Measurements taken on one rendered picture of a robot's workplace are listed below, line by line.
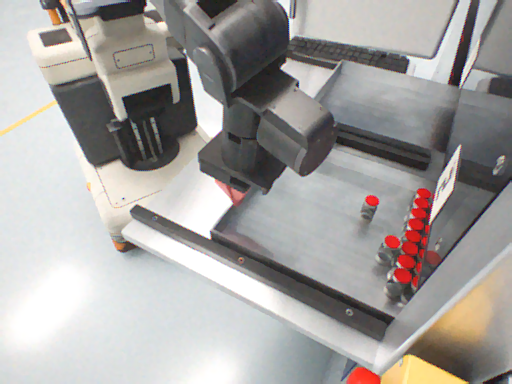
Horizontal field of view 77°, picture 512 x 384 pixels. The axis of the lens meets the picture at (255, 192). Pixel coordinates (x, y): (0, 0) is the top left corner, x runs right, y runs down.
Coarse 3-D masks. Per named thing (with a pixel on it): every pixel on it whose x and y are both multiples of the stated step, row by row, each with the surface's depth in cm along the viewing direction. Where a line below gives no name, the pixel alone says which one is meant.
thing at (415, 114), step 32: (352, 64) 81; (320, 96) 74; (352, 96) 76; (384, 96) 76; (416, 96) 76; (448, 96) 75; (352, 128) 63; (384, 128) 68; (416, 128) 68; (448, 128) 68
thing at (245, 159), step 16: (224, 128) 36; (208, 144) 42; (224, 144) 38; (240, 144) 36; (256, 144) 36; (208, 160) 40; (224, 160) 40; (240, 160) 38; (256, 160) 38; (272, 160) 41; (240, 176) 39; (256, 176) 39; (272, 176) 40
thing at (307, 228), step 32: (352, 160) 58; (256, 192) 56; (288, 192) 56; (320, 192) 56; (352, 192) 56; (384, 192) 56; (416, 192) 56; (224, 224) 50; (256, 224) 51; (288, 224) 51; (320, 224) 51; (352, 224) 51; (384, 224) 51; (256, 256) 45; (288, 256) 47; (320, 256) 47; (352, 256) 47; (320, 288) 42; (352, 288) 44; (384, 320) 40
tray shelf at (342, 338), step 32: (288, 64) 87; (192, 160) 62; (384, 160) 62; (160, 192) 56; (192, 192) 56; (128, 224) 52; (192, 224) 52; (160, 256) 49; (192, 256) 48; (224, 288) 45; (256, 288) 44; (288, 320) 42; (320, 320) 41; (352, 352) 39
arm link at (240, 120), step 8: (240, 104) 32; (224, 112) 35; (232, 112) 33; (240, 112) 33; (248, 112) 32; (224, 120) 35; (232, 120) 34; (240, 120) 33; (248, 120) 33; (256, 120) 33; (232, 128) 35; (240, 128) 34; (248, 128) 34; (256, 128) 34; (240, 136) 36; (248, 136) 35; (256, 136) 35
